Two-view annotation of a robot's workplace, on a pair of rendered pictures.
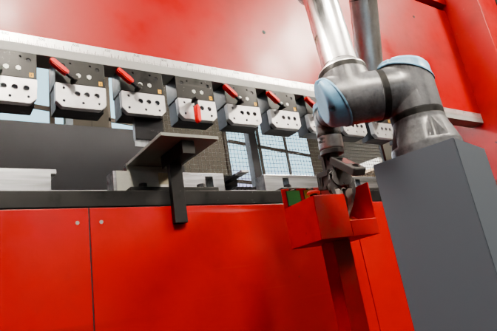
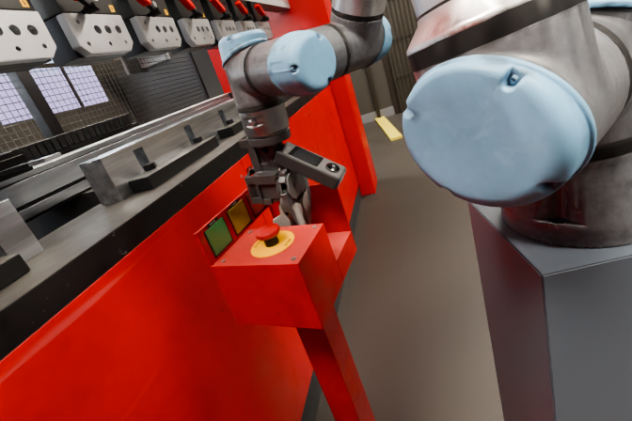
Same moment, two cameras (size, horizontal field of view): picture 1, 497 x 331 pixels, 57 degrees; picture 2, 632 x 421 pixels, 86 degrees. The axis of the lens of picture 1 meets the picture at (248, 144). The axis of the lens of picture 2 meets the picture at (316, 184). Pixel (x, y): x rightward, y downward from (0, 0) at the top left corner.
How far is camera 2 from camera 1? 99 cm
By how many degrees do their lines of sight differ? 51
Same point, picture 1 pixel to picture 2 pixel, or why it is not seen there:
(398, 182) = (595, 306)
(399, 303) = not seen: hidden behind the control
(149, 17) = not seen: outside the picture
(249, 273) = (163, 381)
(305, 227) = (275, 304)
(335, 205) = (322, 254)
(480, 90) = not seen: outside the picture
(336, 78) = (566, 68)
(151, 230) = not seen: outside the picture
